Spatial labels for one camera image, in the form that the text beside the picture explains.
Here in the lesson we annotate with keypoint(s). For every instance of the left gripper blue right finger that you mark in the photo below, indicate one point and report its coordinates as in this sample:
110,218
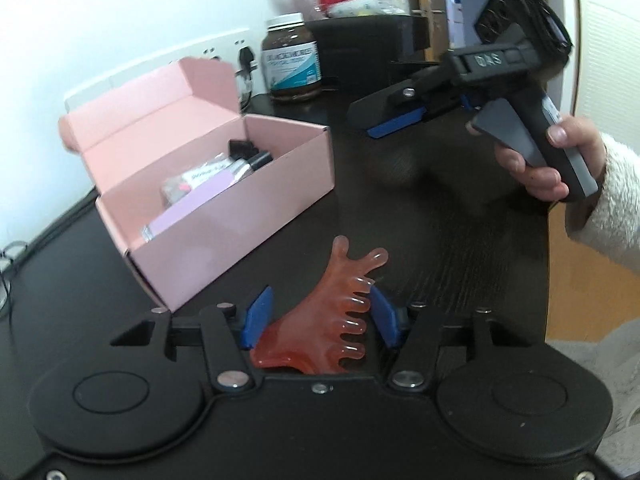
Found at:
386,317

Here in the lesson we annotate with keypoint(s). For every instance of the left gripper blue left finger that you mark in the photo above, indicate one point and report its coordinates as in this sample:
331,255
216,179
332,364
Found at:
257,318

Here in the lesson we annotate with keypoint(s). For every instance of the orange hand-shaped comb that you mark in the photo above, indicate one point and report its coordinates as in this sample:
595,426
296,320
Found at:
311,337

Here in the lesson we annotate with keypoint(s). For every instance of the purple cosmetic tube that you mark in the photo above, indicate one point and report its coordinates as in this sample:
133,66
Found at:
226,178

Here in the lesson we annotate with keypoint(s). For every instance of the alcohol pad bag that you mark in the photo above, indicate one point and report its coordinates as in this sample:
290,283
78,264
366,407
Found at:
175,188

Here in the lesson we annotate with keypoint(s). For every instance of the white fluffy sleeve forearm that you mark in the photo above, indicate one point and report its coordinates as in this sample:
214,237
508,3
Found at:
609,222

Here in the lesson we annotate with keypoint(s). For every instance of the person right hand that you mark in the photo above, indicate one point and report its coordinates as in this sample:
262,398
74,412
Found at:
554,158

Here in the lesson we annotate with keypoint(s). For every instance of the black storage box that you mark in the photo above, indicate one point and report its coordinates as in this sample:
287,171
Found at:
369,53

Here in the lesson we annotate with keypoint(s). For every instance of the black hair clip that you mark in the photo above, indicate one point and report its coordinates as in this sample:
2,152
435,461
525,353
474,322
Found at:
242,149

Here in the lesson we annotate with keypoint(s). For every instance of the pink cardboard box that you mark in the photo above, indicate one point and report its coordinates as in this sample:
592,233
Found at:
134,137

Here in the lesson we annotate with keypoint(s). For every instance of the brown fish oil bottle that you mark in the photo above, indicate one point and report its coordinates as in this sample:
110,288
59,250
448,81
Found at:
290,59

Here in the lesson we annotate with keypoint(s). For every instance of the black power plug right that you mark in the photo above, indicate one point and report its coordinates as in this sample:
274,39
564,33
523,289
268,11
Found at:
245,73

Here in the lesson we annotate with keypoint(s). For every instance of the white wall socket strip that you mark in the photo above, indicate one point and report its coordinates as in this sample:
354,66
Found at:
220,47

